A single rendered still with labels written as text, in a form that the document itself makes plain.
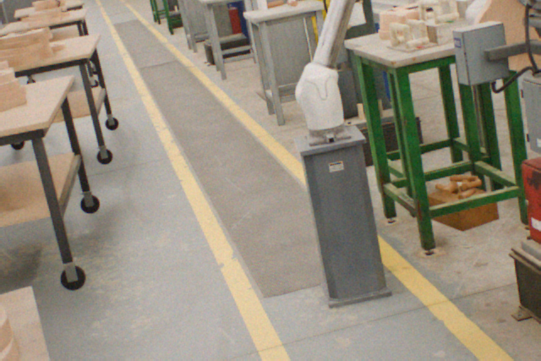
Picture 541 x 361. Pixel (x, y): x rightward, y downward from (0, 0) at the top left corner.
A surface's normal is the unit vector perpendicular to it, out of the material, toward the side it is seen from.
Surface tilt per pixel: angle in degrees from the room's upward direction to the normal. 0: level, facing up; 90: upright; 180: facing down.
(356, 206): 90
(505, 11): 92
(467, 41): 90
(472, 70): 90
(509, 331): 0
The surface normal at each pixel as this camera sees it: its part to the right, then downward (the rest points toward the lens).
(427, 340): -0.18, -0.95
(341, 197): 0.07, 0.23
